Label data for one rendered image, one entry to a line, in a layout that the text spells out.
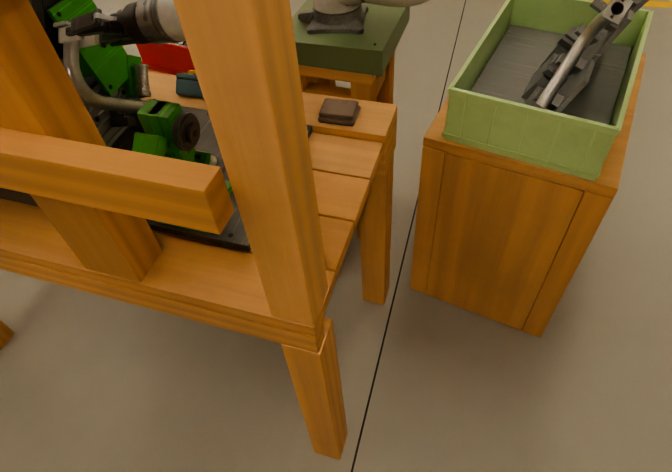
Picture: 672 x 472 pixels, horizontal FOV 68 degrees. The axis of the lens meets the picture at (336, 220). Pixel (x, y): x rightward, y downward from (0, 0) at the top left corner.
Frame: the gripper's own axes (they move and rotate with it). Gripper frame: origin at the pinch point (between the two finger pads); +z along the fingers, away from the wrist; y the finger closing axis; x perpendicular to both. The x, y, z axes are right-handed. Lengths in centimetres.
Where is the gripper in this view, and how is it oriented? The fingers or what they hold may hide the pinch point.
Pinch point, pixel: (78, 36)
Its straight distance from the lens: 122.0
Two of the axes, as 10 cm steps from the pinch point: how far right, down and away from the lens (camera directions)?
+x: 0.0, 10.0, 0.2
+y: -4.3, 0.2, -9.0
